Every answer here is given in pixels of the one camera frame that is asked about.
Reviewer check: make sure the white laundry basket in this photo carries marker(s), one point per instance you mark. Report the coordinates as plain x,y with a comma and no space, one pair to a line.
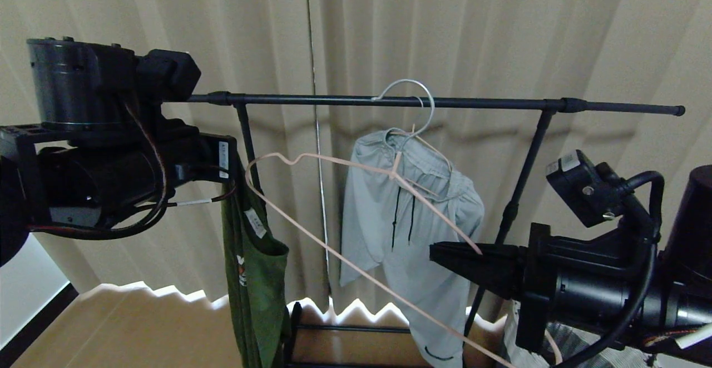
589,354

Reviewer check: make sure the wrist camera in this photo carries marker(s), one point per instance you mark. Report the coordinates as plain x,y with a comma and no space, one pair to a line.
167,73
584,190

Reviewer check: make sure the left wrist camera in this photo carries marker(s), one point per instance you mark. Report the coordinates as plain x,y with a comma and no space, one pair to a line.
167,73

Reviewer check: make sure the pale grey shorts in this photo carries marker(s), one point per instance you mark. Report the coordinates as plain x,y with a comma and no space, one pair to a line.
378,218

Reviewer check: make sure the pink clothes hanger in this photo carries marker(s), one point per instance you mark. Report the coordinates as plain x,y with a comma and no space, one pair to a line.
434,152
356,163

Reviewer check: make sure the black clothes rack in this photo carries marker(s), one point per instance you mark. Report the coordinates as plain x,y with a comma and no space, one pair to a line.
489,102

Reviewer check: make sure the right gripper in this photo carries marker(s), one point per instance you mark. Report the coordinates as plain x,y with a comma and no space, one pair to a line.
589,296

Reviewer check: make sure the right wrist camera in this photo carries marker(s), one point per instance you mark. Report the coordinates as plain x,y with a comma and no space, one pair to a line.
584,190

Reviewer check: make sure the green garment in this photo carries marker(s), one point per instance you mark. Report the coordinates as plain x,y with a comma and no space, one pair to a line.
256,301

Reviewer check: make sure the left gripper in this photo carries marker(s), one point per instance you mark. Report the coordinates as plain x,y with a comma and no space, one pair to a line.
111,179

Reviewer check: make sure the beige curtain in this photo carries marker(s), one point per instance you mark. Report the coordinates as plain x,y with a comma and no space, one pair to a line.
500,34

